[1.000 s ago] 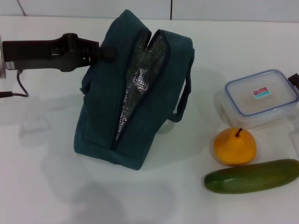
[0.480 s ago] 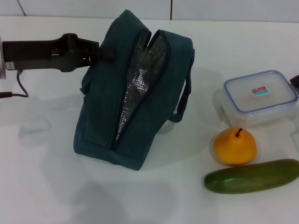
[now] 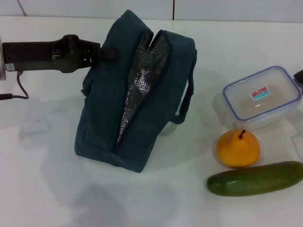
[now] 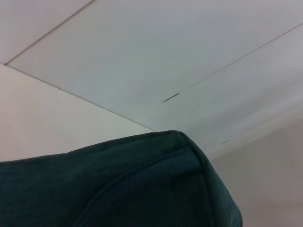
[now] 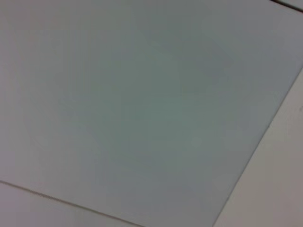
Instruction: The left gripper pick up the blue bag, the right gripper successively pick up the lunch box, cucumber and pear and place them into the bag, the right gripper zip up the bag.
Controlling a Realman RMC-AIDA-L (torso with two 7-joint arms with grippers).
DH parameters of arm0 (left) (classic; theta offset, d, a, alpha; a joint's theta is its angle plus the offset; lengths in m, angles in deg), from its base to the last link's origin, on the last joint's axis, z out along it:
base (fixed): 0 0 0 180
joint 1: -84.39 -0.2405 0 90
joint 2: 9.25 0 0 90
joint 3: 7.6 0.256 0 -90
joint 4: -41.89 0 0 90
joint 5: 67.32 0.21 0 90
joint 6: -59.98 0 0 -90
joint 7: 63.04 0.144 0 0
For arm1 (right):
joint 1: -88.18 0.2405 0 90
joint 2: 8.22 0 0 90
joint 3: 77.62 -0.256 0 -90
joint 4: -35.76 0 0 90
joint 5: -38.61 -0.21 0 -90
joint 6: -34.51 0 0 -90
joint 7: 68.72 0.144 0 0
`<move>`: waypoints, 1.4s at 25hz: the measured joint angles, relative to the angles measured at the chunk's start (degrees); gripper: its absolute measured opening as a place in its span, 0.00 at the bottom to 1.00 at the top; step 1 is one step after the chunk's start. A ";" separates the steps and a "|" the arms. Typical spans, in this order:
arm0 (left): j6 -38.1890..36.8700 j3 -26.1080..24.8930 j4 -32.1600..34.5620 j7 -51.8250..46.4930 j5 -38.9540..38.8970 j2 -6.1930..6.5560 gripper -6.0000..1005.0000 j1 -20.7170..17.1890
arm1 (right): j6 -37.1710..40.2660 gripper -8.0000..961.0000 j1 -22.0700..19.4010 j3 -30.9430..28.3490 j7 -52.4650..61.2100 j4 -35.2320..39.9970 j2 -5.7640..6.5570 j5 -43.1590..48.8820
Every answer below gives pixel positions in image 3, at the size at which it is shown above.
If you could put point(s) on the orange pear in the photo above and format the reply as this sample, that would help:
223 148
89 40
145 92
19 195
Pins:
237 150

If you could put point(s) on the green cucumber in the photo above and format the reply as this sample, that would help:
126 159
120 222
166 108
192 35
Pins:
253 179

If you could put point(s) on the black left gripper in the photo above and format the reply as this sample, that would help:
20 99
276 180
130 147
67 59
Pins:
35 53

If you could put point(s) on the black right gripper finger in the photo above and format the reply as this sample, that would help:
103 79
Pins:
299 79

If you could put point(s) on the clear blue-rimmed plastic container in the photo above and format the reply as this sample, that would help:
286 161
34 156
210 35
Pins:
260 97

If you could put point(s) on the dark teal insulated bag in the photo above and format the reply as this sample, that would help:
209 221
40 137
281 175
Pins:
101 106

